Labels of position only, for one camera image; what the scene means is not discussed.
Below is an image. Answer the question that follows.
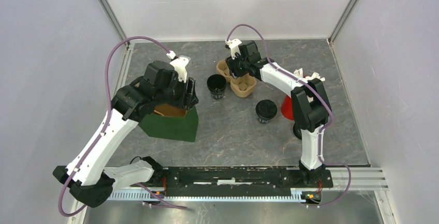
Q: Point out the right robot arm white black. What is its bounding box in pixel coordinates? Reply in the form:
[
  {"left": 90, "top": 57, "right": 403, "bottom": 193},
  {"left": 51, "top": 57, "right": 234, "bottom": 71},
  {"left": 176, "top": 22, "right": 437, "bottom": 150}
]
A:
[{"left": 225, "top": 39, "right": 332, "bottom": 187}]

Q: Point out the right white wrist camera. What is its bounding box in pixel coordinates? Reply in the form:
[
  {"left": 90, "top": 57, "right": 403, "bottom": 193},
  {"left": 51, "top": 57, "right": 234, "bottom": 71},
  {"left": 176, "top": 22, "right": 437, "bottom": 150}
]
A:
[{"left": 225, "top": 39, "right": 242, "bottom": 59}]

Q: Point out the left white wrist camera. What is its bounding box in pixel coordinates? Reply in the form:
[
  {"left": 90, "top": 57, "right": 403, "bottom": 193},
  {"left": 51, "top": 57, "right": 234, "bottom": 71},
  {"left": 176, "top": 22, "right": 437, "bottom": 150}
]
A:
[{"left": 166, "top": 50, "right": 191, "bottom": 83}]

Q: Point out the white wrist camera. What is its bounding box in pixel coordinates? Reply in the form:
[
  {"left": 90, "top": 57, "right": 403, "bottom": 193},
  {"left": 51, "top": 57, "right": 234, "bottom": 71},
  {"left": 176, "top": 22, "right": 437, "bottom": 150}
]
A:
[
  {"left": 166, "top": 50, "right": 191, "bottom": 83},
  {"left": 225, "top": 39, "right": 242, "bottom": 59}
]

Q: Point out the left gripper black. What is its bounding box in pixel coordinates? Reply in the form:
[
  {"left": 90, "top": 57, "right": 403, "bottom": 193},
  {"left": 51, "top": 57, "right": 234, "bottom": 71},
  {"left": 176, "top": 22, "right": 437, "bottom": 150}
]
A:
[{"left": 155, "top": 73, "right": 199, "bottom": 110}]

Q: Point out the black coffee cup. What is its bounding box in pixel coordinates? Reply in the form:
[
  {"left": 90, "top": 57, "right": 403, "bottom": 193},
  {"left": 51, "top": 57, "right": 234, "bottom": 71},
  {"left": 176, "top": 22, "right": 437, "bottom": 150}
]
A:
[
  {"left": 207, "top": 74, "right": 227, "bottom": 100},
  {"left": 257, "top": 114, "right": 275, "bottom": 124}
]

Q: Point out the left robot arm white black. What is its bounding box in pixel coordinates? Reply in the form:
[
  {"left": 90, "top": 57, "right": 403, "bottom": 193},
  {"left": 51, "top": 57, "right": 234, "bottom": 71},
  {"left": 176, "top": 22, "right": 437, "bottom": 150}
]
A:
[{"left": 53, "top": 56, "right": 198, "bottom": 207}]

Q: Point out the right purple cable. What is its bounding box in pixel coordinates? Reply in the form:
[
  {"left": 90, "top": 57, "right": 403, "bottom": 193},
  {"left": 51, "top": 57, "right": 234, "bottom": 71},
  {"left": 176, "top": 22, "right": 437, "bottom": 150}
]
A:
[{"left": 226, "top": 24, "right": 352, "bottom": 210}]

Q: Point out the brown paper bag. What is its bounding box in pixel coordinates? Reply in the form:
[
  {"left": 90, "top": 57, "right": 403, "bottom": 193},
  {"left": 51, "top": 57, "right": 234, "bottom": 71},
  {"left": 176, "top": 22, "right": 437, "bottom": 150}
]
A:
[{"left": 153, "top": 104, "right": 188, "bottom": 117}]

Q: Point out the green mat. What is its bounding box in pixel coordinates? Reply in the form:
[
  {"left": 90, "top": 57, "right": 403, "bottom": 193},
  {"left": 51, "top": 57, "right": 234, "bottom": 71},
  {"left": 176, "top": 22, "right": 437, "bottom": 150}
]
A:
[{"left": 139, "top": 107, "right": 199, "bottom": 142}]

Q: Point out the black cup lid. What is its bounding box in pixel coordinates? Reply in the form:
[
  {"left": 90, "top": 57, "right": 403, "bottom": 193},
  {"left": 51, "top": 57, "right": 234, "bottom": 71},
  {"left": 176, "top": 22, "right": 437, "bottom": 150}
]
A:
[
  {"left": 255, "top": 99, "right": 277, "bottom": 119},
  {"left": 293, "top": 123, "right": 302, "bottom": 140}
]

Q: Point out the red cup holder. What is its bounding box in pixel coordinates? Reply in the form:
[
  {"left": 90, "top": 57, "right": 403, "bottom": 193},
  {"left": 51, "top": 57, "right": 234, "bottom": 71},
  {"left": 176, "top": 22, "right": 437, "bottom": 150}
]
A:
[{"left": 281, "top": 95, "right": 294, "bottom": 121}]

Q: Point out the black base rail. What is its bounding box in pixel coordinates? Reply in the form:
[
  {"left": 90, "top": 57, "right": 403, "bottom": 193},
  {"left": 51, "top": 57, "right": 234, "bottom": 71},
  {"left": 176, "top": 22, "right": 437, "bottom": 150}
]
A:
[{"left": 143, "top": 167, "right": 333, "bottom": 197}]

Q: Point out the cardboard cup carrier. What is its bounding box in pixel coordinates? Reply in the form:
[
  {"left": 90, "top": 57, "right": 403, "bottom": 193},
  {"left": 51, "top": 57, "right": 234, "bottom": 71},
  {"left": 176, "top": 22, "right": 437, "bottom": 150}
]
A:
[{"left": 216, "top": 59, "right": 257, "bottom": 98}]

